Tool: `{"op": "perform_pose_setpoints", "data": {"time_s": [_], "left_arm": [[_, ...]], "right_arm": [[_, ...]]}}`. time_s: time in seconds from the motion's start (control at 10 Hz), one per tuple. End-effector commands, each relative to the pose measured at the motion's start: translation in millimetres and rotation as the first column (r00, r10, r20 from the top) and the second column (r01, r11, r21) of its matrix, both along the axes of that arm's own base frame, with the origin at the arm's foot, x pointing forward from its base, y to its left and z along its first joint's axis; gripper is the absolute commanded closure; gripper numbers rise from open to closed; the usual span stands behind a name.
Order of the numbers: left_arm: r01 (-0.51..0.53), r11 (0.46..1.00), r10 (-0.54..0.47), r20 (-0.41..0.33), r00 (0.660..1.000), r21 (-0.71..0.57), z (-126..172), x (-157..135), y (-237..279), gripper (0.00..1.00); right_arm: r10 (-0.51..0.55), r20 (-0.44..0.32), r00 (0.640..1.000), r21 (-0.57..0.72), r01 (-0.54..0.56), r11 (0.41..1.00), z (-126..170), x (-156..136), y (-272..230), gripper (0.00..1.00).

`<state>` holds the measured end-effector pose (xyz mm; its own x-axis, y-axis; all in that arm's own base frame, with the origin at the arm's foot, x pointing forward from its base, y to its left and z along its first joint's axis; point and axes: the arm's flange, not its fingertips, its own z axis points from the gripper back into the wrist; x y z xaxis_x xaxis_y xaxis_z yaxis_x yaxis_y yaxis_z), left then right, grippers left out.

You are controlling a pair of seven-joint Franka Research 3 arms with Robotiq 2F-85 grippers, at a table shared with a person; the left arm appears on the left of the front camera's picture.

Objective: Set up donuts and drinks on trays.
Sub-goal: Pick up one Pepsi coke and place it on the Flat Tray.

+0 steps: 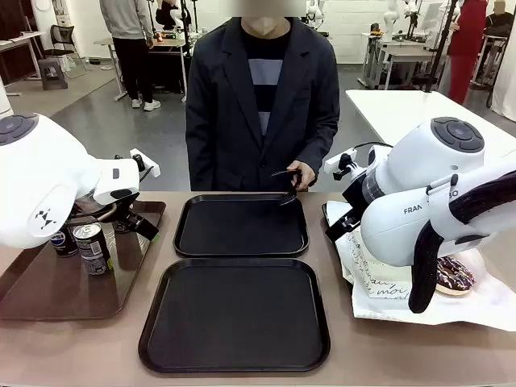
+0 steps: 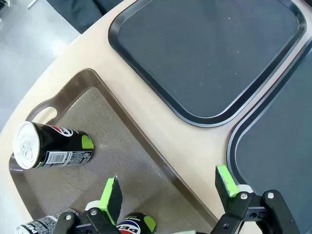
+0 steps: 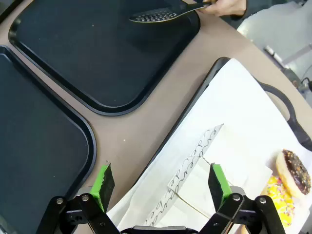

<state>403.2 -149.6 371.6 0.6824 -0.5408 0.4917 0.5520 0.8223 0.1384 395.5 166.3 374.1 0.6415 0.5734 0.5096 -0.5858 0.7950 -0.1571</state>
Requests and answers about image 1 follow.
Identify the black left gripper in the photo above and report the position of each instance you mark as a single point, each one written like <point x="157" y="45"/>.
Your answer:
<point x="121" y="207"/>

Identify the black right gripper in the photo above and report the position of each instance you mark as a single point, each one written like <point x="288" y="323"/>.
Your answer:
<point x="355" y="197"/>

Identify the black tongs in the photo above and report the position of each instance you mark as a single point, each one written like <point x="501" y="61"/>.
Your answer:
<point x="291" y="197"/>

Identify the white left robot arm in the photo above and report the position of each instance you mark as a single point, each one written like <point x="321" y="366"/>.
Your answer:
<point x="40" y="169"/>

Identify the person's right forearm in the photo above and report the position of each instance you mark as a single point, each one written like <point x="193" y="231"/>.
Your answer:
<point x="199" y="157"/>

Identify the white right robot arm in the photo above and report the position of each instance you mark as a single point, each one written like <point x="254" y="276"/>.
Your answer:
<point x="423" y="161"/>

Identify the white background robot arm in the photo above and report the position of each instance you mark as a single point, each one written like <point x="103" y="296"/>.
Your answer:
<point x="390" y="20"/>

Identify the person's left forearm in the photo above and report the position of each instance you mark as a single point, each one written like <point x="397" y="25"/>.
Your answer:
<point x="324" y="149"/>

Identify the person's left hand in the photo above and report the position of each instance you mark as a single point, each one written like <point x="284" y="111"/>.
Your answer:
<point x="305" y="175"/>

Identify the black Pepsi can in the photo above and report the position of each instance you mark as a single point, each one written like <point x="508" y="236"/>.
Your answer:
<point x="64" y="244"/>

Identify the small black square tray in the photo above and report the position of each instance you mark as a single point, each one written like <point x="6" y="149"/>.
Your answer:
<point x="242" y="225"/>

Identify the brown plastic tray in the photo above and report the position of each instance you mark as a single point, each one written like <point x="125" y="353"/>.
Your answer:
<point x="60" y="294"/>

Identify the chocolate sprinkle donut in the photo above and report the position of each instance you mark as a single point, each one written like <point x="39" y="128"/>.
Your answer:
<point x="455" y="276"/>

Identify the large black square tray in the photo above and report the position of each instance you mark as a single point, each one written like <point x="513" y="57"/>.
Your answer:
<point x="234" y="314"/>

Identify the person in dark blazer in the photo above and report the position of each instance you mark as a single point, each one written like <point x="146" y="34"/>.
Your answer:
<point x="225" y="121"/>

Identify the white paper sheet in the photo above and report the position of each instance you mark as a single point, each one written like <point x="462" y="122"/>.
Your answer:
<point x="463" y="310"/>

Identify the grey step stool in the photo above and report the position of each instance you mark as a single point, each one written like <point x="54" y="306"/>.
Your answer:
<point x="52" y="74"/>

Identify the grey background lab table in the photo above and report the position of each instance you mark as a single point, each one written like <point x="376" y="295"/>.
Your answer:
<point x="403" y="52"/>

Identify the white background work table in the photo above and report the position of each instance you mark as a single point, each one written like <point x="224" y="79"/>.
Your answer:
<point x="109" y="42"/>

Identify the person in grey hoodie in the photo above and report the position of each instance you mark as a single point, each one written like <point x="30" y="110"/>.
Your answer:
<point x="129" y="36"/>

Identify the black office chair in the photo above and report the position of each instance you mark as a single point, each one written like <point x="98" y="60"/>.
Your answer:
<point x="64" y="40"/>

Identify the black tripod stand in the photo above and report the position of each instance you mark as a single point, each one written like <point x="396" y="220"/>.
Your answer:
<point x="441" y="40"/>

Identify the person in red dress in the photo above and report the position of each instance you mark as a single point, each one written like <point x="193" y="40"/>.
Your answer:
<point x="467" y="40"/>

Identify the seated person in black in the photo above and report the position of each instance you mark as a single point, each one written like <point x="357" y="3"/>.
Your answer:
<point x="500" y="20"/>

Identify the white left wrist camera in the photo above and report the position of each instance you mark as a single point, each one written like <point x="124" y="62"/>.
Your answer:
<point x="147" y="163"/>

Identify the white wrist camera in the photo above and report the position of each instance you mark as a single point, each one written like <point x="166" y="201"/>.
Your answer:
<point x="340" y="159"/>
<point x="147" y="163"/>

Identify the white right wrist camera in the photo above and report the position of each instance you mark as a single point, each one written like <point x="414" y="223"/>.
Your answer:
<point x="340" y="159"/>

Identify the white wall desk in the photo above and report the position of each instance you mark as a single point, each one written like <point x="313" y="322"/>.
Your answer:
<point x="16" y="40"/>

